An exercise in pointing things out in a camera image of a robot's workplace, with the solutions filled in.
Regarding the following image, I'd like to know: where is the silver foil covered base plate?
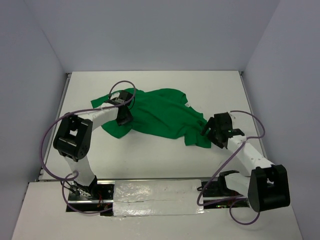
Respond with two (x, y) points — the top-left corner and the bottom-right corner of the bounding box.
(112, 179), (205, 217)

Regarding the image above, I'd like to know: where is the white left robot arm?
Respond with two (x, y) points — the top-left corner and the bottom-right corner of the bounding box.
(53, 90), (135, 200)

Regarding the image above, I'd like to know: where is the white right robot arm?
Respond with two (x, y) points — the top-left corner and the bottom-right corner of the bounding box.
(201, 112), (291, 213)

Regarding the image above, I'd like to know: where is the green t shirt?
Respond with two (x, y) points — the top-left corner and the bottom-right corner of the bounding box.
(101, 88), (212, 149)

